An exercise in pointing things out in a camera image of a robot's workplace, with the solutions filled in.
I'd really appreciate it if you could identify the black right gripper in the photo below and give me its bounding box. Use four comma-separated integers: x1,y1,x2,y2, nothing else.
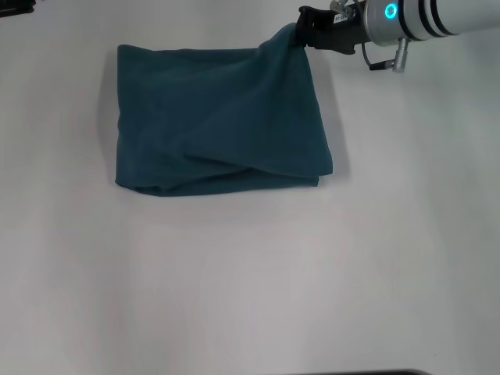
291,5,370,55

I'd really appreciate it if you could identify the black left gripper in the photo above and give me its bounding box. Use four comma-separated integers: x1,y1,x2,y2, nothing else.
0,0,38,17

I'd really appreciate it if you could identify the teal t-shirt with pink print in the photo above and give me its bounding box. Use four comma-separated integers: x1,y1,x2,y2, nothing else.
114,22,335,198

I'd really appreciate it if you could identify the metal right gripper connector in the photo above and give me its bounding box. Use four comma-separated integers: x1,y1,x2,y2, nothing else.
328,0,357,20

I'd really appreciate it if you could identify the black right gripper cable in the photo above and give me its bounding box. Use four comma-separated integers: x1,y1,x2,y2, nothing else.
359,41,396,72

